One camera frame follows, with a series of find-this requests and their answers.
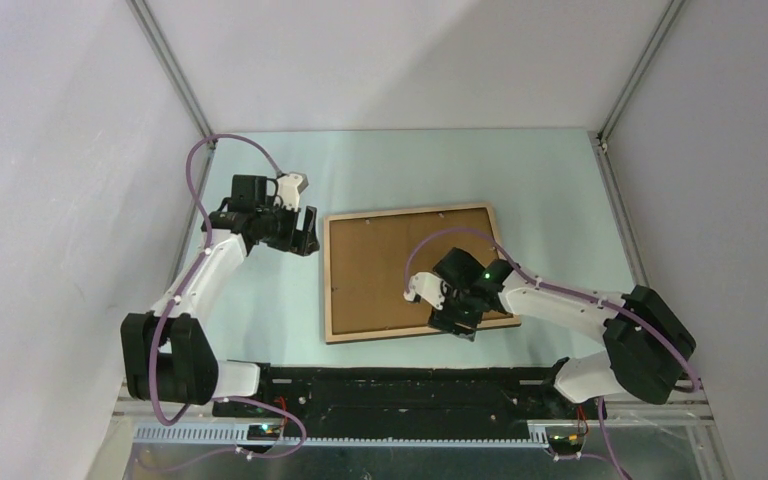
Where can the black picture frame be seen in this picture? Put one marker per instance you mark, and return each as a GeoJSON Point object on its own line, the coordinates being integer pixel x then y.
{"type": "Point", "coordinates": [328, 298]}

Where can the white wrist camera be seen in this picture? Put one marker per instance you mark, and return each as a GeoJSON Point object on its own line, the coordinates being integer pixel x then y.
{"type": "Point", "coordinates": [289, 188]}
{"type": "Point", "coordinates": [428, 287]}

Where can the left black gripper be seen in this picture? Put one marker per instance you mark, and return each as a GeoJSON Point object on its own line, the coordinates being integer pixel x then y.
{"type": "Point", "coordinates": [297, 241]}

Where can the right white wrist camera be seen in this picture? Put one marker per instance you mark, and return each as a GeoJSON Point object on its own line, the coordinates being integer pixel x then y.
{"type": "Point", "coordinates": [428, 287]}

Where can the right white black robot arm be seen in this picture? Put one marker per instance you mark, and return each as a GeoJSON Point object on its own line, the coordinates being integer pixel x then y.
{"type": "Point", "coordinates": [645, 348]}

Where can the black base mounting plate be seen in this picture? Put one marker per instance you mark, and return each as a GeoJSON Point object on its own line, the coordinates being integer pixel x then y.
{"type": "Point", "coordinates": [377, 403]}

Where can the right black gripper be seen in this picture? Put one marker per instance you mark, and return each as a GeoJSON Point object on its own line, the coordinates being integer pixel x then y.
{"type": "Point", "coordinates": [444, 321]}

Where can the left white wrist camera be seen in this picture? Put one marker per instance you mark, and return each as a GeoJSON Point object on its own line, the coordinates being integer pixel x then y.
{"type": "Point", "coordinates": [289, 188]}

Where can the aluminium frame rail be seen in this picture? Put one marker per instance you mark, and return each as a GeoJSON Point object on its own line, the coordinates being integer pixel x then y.
{"type": "Point", "coordinates": [281, 428]}

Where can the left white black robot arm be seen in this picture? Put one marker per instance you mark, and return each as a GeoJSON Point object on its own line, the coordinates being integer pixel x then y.
{"type": "Point", "coordinates": [167, 355]}

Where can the brown cardboard backing board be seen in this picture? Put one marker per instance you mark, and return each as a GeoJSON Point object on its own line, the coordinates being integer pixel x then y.
{"type": "Point", "coordinates": [371, 278]}

